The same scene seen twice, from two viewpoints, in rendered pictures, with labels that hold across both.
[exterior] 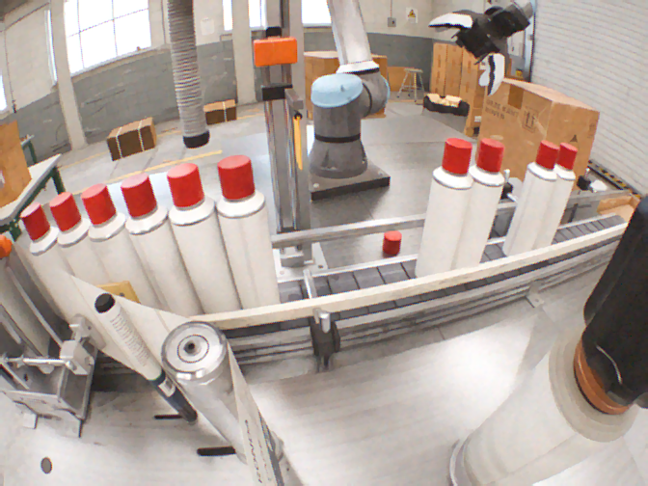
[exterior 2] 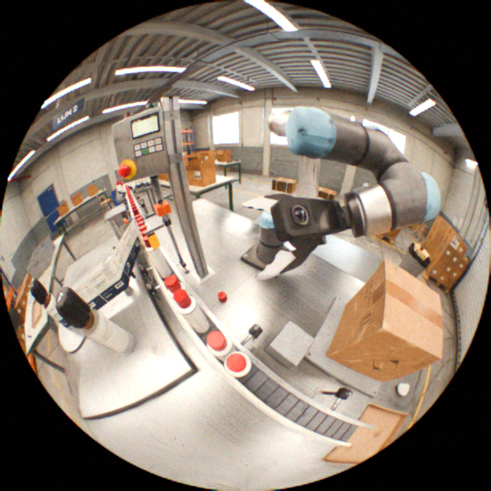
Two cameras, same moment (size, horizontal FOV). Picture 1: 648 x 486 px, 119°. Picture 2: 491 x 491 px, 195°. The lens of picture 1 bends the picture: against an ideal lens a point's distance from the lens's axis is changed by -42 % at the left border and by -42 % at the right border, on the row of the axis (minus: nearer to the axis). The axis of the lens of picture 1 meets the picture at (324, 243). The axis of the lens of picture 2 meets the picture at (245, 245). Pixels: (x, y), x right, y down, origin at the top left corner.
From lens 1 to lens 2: 0.57 m
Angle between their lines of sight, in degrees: 43
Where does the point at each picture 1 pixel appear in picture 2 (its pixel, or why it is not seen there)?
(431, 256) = not seen: hidden behind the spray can
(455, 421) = (137, 332)
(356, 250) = (215, 287)
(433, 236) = not seen: hidden behind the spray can
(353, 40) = (301, 191)
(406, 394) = (144, 317)
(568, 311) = (216, 397)
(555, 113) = (380, 337)
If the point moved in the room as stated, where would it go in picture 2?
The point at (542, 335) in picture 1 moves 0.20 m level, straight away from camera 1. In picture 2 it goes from (173, 367) to (233, 402)
